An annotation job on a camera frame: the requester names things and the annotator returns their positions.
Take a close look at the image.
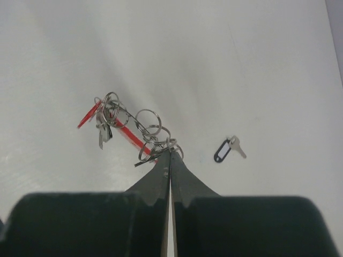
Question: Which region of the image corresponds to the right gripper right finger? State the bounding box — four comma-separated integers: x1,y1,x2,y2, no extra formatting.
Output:
170,152,339,256

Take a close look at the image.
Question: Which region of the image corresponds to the red handled key organizer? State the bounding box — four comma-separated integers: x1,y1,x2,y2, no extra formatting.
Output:
100,92,184,167

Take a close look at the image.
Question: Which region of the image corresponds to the black tag key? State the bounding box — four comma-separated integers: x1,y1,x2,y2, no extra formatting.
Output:
213,135,247,163
96,112,113,149

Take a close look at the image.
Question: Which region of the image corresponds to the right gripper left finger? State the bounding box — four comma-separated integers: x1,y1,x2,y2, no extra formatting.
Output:
1,152,172,256

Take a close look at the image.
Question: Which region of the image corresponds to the red tag key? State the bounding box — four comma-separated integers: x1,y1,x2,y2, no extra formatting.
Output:
77,97,103,129

